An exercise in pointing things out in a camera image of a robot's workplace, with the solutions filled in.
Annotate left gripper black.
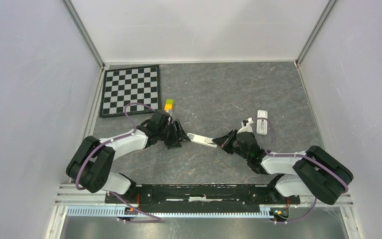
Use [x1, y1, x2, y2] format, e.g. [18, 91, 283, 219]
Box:
[158, 119, 191, 149]

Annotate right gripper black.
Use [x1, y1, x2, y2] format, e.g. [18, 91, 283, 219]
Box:
[212, 128, 250, 161]

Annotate white remote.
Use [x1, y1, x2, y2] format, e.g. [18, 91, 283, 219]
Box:
[187, 133, 217, 148]

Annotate white remote control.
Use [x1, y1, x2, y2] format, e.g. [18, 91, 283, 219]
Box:
[256, 110, 268, 135]

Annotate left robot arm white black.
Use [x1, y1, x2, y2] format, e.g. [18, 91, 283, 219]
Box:
[66, 110, 190, 203]

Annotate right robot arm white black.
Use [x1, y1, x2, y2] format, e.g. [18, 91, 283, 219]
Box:
[212, 129, 354, 205]

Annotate green yellow orange brick stack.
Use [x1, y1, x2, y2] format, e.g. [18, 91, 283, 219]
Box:
[164, 99, 175, 112]

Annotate black white chessboard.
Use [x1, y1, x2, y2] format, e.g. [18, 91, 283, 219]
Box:
[99, 65, 162, 118]

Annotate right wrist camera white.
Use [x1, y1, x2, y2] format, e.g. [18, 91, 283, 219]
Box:
[238, 118, 254, 133]

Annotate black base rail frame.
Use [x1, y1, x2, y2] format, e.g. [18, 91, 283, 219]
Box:
[122, 184, 300, 213]

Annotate white cable duct comb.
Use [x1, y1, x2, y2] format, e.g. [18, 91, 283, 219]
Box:
[67, 206, 274, 219]

